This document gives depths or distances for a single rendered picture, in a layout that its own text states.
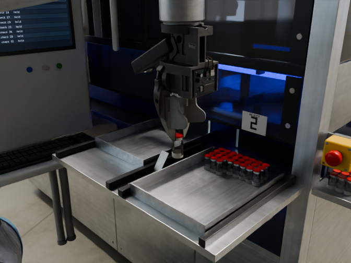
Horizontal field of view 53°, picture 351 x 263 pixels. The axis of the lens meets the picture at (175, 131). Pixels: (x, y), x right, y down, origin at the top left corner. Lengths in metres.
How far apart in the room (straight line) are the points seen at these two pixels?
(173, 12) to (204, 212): 0.50
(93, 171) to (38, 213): 1.55
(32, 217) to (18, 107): 1.22
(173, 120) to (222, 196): 0.38
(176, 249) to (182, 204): 0.69
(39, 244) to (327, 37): 1.92
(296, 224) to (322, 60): 0.48
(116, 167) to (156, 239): 0.64
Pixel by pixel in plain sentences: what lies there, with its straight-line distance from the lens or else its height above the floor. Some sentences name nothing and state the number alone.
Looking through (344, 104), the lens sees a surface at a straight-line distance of 1.12.
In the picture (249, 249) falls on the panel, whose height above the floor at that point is 0.57.
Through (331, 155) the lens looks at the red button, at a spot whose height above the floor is 1.01.
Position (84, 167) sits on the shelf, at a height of 0.88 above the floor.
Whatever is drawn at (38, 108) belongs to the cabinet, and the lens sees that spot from 1.53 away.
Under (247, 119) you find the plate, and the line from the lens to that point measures 1.09.
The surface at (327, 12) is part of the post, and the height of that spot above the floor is 1.34.
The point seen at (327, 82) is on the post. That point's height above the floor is 1.17.
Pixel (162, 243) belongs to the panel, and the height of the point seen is 0.35.
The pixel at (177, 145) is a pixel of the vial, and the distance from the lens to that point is 0.67.
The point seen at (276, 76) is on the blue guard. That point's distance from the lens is 1.01.
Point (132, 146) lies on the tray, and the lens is 1.25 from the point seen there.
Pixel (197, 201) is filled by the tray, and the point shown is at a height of 0.88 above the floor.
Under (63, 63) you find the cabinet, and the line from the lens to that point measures 1.54.
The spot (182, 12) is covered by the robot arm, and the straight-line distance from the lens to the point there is 0.57.
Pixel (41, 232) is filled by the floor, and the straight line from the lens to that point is 2.43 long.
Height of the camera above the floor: 1.38
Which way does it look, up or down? 21 degrees down
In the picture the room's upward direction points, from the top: straight up
